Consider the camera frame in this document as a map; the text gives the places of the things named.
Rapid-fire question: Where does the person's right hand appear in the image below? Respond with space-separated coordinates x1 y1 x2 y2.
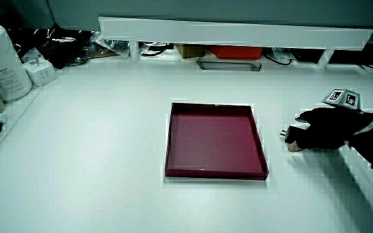
285 88 373 153

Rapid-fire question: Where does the black charger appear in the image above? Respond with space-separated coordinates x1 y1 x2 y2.
279 125 300 145

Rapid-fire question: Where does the white desk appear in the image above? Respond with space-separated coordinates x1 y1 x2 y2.
0 48 373 233

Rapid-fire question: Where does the maroon tray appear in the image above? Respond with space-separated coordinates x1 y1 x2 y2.
164 102 270 181

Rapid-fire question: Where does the grey flat tray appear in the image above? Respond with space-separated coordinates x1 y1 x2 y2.
196 60 262 72

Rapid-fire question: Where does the orange box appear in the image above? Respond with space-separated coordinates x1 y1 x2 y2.
209 45 264 61

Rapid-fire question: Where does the white shelf riser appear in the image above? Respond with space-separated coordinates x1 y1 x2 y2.
98 16 373 69

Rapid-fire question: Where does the brown cardboard box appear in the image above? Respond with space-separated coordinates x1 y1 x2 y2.
175 43 207 60

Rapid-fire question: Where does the clear plastic bag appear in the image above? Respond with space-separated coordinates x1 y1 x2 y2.
90 31 131 58

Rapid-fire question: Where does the black plastic bag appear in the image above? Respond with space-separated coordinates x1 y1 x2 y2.
10 26 97 70

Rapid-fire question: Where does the white power adapter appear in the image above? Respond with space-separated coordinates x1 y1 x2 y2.
22 57 58 87

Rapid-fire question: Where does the white cylindrical container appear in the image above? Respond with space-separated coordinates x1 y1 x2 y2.
0 23 34 102

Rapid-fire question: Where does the coiled black cable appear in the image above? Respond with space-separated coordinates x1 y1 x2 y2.
139 41 174 58

